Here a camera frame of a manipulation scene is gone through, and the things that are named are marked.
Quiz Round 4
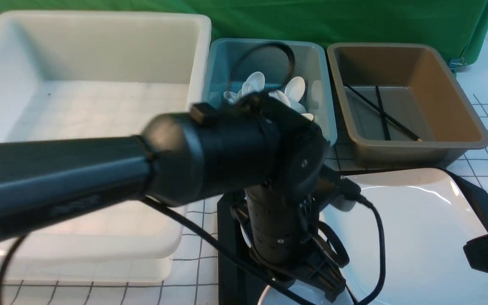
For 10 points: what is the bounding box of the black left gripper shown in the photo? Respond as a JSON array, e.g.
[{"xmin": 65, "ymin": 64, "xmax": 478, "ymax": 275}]
[{"xmin": 232, "ymin": 199, "xmax": 349, "ymax": 302}]

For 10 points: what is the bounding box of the large white square plate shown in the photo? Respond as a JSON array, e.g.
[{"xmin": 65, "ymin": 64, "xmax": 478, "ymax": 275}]
[{"xmin": 318, "ymin": 168, "xmax": 488, "ymax": 305}]

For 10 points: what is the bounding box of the black chopstick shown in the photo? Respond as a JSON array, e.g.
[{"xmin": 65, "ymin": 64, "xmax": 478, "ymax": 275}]
[
  {"xmin": 374, "ymin": 86, "xmax": 391, "ymax": 141},
  {"xmin": 343, "ymin": 82, "xmax": 423, "ymax": 141}
]

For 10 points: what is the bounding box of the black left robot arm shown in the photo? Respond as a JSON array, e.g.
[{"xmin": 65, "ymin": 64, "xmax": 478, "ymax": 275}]
[{"xmin": 0, "ymin": 93, "xmax": 345, "ymax": 305}]

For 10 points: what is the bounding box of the black serving tray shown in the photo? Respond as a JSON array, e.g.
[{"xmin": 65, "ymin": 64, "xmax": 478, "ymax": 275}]
[{"xmin": 217, "ymin": 169, "xmax": 488, "ymax": 305}]

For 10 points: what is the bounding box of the white spoon in bin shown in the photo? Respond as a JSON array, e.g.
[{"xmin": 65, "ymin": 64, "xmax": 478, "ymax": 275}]
[
  {"xmin": 241, "ymin": 71, "xmax": 265, "ymax": 95},
  {"xmin": 283, "ymin": 76, "xmax": 306, "ymax": 103}
]

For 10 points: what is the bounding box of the teal plastic bin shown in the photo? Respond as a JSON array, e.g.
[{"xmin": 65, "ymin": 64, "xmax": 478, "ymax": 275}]
[{"xmin": 201, "ymin": 37, "xmax": 338, "ymax": 145}]

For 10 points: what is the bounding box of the brown plastic bin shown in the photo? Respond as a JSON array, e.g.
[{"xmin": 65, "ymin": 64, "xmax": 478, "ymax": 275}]
[{"xmin": 327, "ymin": 43, "xmax": 488, "ymax": 168}]

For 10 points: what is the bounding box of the green backdrop cloth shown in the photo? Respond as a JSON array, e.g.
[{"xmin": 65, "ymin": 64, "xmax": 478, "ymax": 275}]
[{"xmin": 0, "ymin": 0, "xmax": 488, "ymax": 64}]

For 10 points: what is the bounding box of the large white plastic tub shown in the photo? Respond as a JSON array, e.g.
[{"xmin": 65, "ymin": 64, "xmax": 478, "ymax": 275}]
[{"xmin": 0, "ymin": 11, "xmax": 211, "ymax": 283}]

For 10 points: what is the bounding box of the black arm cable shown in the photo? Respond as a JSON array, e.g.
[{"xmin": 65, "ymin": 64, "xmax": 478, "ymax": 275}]
[{"xmin": 0, "ymin": 42, "xmax": 386, "ymax": 305}]

